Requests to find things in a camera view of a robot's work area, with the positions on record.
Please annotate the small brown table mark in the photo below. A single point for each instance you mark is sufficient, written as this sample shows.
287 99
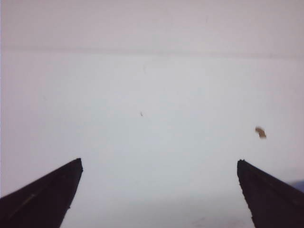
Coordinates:
260 131

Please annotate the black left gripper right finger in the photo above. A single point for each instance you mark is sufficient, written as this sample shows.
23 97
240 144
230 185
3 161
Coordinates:
272 202

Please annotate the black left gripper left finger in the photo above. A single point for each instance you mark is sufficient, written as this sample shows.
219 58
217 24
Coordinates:
44 202

